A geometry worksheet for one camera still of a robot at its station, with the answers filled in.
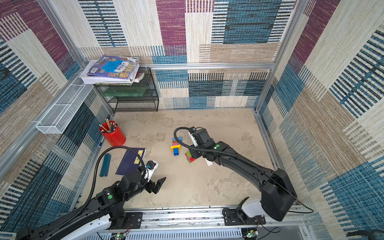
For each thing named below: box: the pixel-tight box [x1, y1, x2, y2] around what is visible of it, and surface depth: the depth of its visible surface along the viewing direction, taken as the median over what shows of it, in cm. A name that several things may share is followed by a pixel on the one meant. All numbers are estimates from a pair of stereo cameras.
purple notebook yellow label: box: [115, 148, 147, 176], surface depth 94 cm
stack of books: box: [79, 55, 145, 86], surface depth 81 cm
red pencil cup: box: [99, 120, 127, 147], surface depth 96 cm
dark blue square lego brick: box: [173, 148, 180, 156], surface depth 98 cm
